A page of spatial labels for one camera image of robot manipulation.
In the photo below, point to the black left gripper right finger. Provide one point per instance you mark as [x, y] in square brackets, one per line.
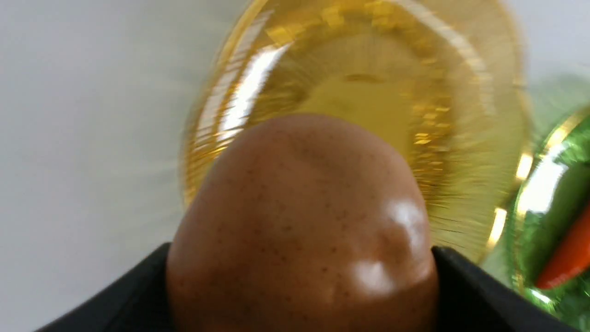
[471, 300]

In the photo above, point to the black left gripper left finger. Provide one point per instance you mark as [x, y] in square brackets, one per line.
[135, 302]

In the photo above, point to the orange toy carrot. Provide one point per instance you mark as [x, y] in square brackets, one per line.
[571, 258]

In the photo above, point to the brown toy potato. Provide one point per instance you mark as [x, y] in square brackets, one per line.
[305, 223]

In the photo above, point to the green ribbed plastic plate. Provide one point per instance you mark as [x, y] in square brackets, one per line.
[545, 207]

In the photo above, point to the yellow ribbed plastic plate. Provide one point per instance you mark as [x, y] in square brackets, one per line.
[437, 79]

